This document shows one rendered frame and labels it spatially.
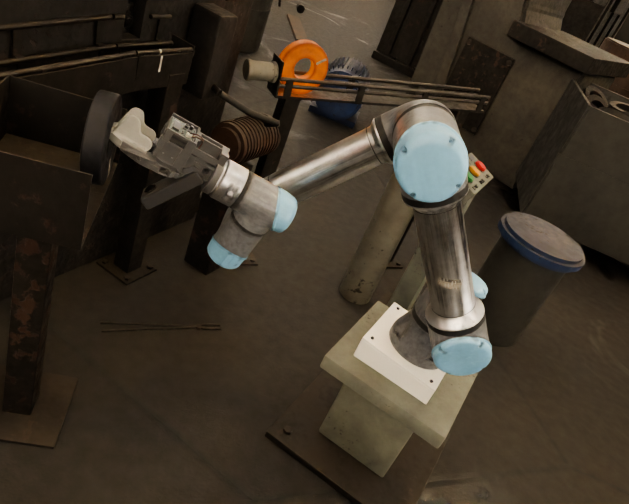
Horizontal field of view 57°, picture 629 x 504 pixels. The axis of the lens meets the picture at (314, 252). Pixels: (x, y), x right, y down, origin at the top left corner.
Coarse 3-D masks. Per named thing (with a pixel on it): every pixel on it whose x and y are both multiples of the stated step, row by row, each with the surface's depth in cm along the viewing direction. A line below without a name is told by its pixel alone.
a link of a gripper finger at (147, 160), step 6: (126, 144) 95; (126, 150) 95; (132, 150) 95; (138, 150) 95; (132, 156) 95; (138, 156) 95; (144, 156) 95; (150, 156) 96; (138, 162) 95; (144, 162) 95; (150, 162) 95; (150, 168) 96; (156, 168) 96; (162, 168) 98
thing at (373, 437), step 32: (320, 384) 166; (288, 416) 153; (320, 416) 156; (352, 416) 144; (384, 416) 139; (288, 448) 145; (320, 448) 148; (352, 448) 148; (384, 448) 143; (416, 448) 159; (352, 480) 143; (384, 480) 146; (416, 480) 150
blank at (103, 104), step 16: (96, 96) 91; (112, 96) 93; (96, 112) 90; (112, 112) 92; (96, 128) 89; (96, 144) 90; (112, 144) 100; (80, 160) 91; (96, 160) 91; (112, 160) 103; (96, 176) 93
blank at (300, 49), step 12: (288, 48) 166; (300, 48) 166; (312, 48) 167; (288, 60) 167; (312, 60) 170; (324, 60) 171; (288, 72) 169; (312, 72) 173; (324, 72) 174; (300, 84) 173; (312, 84) 175
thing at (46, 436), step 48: (0, 96) 98; (48, 96) 103; (0, 144) 103; (48, 144) 108; (0, 192) 84; (48, 192) 85; (96, 192) 102; (48, 240) 90; (48, 288) 112; (0, 384) 133; (48, 384) 137; (0, 432) 124; (48, 432) 127
